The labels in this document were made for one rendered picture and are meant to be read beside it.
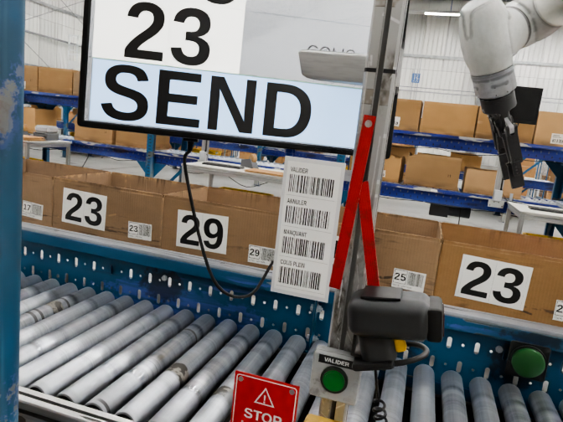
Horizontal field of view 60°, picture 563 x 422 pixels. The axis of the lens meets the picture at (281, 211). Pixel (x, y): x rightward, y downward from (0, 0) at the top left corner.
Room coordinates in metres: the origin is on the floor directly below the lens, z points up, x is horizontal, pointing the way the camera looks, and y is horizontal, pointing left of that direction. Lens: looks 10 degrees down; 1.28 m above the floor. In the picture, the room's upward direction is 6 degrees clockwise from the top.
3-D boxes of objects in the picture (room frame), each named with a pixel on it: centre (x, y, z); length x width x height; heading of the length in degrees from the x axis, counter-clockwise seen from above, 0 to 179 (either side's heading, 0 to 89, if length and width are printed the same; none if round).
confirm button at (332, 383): (0.62, -0.10, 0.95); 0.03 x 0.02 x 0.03; 74
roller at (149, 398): (1.03, 0.17, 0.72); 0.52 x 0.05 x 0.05; 164
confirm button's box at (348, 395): (0.63, -0.10, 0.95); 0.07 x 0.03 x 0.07; 74
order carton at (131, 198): (1.59, 0.49, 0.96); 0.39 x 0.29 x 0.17; 74
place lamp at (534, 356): (1.05, -0.60, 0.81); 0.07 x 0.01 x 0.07; 74
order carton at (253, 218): (1.49, 0.12, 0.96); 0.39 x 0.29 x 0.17; 74
